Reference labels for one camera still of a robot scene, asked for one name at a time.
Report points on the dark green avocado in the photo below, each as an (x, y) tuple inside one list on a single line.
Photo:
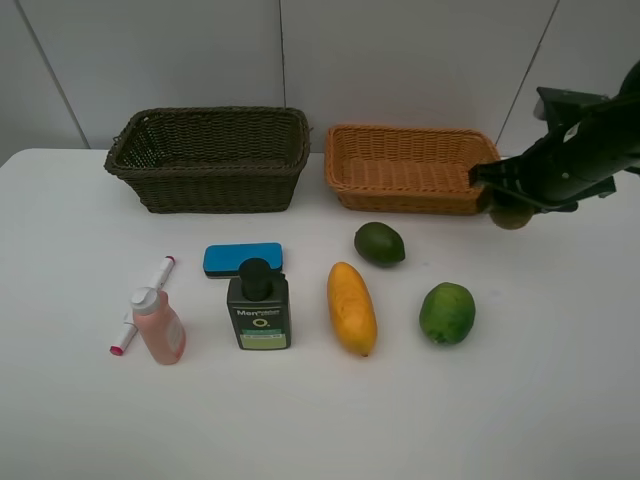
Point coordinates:
[(379, 244)]

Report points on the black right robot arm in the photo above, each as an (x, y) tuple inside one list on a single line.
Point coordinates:
[(631, 80)]

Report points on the blue whiteboard eraser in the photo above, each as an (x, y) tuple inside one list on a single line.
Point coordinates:
[(224, 261)]

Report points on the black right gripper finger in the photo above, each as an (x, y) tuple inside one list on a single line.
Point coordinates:
[(506, 175), (501, 201)]

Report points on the light green lime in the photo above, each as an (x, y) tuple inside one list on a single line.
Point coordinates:
[(447, 314)]

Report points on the brown kiwi fruit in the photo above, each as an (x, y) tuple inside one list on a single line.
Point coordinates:
[(511, 216)]

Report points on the orange wicker basket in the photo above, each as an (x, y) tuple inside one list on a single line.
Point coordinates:
[(407, 170)]

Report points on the dark brown wicker basket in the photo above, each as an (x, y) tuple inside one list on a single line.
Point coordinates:
[(211, 160)]

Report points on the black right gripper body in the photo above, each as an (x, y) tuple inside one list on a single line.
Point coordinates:
[(570, 160)]

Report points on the yellow mango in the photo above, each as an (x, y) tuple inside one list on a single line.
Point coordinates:
[(351, 310)]

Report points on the white red-capped marker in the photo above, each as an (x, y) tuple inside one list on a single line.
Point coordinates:
[(141, 301)]

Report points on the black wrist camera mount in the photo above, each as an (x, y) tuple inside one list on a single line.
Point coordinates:
[(557, 107)]

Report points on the dark green pump bottle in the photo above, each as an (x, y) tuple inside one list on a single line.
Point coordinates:
[(259, 307)]

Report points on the pink lotion bottle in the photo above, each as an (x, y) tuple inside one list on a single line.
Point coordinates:
[(162, 331)]

